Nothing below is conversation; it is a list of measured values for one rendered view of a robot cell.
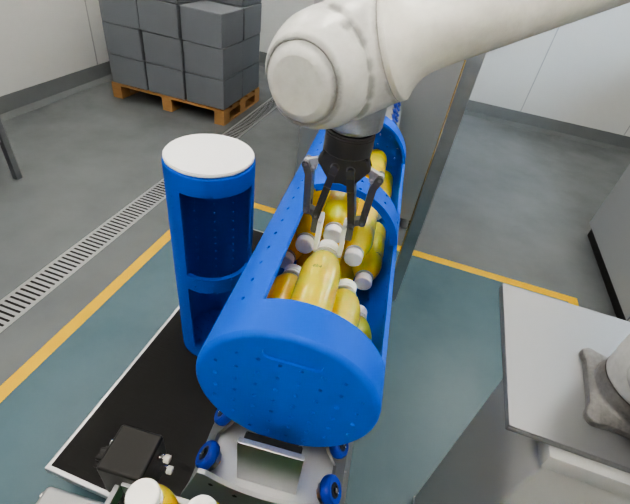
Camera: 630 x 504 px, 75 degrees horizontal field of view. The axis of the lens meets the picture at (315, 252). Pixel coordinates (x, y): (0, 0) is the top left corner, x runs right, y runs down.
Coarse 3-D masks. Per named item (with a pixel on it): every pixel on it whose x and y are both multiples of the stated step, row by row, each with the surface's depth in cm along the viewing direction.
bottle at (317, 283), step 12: (324, 252) 70; (312, 264) 68; (324, 264) 68; (336, 264) 70; (300, 276) 68; (312, 276) 66; (324, 276) 66; (336, 276) 68; (300, 288) 65; (312, 288) 64; (324, 288) 65; (336, 288) 68; (300, 300) 63; (312, 300) 63; (324, 300) 64
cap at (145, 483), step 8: (144, 480) 49; (152, 480) 49; (136, 488) 48; (144, 488) 49; (152, 488) 49; (128, 496) 48; (136, 496) 48; (144, 496) 48; (152, 496) 48; (160, 496) 49
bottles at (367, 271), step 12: (384, 180) 119; (384, 228) 102; (384, 240) 99; (288, 252) 90; (300, 252) 92; (312, 252) 96; (372, 252) 92; (288, 264) 90; (300, 264) 95; (360, 264) 90; (372, 264) 90; (348, 276) 94; (360, 276) 88; (372, 276) 90; (360, 288) 90; (360, 324) 75
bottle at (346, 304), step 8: (344, 288) 75; (352, 288) 76; (336, 296) 72; (344, 296) 72; (352, 296) 73; (336, 304) 70; (344, 304) 70; (352, 304) 71; (336, 312) 69; (344, 312) 69; (352, 312) 70; (360, 312) 73; (352, 320) 69
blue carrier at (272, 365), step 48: (384, 144) 124; (288, 192) 90; (384, 192) 89; (288, 240) 69; (240, 288) 64; (384, 288) 86; (240, 336) 54; (288, 336) 52; (336, 336) 54; (384, 336) 69; (240, 384) 61; (288, 384) 58; (336, 384) 56; (288, 432) 67; (336, 432) 64
